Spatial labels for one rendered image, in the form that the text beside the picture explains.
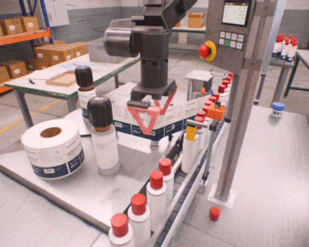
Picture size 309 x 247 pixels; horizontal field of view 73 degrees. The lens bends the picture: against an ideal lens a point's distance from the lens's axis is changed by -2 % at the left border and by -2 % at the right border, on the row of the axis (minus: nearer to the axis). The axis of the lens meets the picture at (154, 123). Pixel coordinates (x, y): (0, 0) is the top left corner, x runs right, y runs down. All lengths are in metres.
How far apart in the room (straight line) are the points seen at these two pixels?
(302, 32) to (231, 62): 7.75
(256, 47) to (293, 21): 7.67
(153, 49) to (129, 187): 0.52
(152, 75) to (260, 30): 0.28
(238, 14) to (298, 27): 7.72
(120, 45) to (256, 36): 0.32
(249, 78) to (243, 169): 0.49
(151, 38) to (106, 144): 0.45
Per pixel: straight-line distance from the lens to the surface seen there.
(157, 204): 0.58
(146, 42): 0.42
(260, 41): 0.58
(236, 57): 0.60
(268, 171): 1.03
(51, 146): 0.80
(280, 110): 1.49
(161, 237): 0.67
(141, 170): 0.85
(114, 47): 0.45
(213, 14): 0.66
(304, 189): 1.02
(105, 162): 0.80
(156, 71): 0.43
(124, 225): 0.46
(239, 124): 0.66
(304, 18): 8.29
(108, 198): 0.77
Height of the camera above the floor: 1.46
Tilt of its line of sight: 31 degrees down
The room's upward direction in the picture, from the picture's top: straight up
